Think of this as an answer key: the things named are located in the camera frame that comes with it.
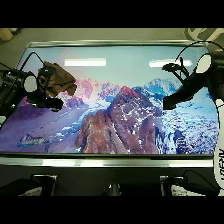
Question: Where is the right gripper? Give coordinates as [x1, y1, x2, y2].
[162, 74, 205, 111]

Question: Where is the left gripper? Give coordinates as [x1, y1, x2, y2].
[26, 89, 65, 113]

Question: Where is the brown garment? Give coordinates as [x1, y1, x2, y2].
[35, 60, 78, 98]

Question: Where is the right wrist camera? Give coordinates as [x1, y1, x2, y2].
[162, 57, 191, 81]

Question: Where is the silver frame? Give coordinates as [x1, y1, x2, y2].
[0, 39, 221, 197]

